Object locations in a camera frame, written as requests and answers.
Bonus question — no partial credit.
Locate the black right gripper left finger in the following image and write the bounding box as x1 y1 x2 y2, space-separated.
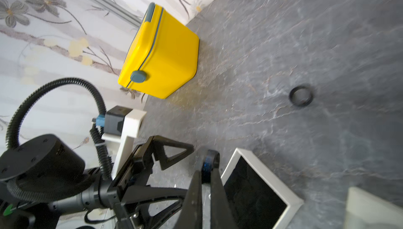
174 170 203 229

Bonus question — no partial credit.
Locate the black foam ring insert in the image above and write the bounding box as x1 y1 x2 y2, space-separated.
224 157 287 229

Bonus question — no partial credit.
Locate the white ring box base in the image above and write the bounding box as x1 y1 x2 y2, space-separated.
221 148 304 229

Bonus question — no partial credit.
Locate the white gift box lid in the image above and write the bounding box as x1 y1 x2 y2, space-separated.
343 187 403 229

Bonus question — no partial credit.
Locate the yellow plastic storage box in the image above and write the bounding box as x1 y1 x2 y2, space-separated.
118 2 199 99

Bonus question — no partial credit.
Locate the left black corrugated cable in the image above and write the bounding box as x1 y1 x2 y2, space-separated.
5 77 114 181

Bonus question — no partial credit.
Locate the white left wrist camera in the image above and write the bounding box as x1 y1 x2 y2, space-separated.
93 106 147 179

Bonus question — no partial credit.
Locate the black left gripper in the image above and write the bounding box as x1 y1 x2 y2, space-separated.
108 136 195 229

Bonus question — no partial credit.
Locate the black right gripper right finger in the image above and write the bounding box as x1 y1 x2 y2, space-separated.
211 168 238 229

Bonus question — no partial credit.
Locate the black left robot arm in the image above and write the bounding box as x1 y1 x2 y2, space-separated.
1 135 194 229

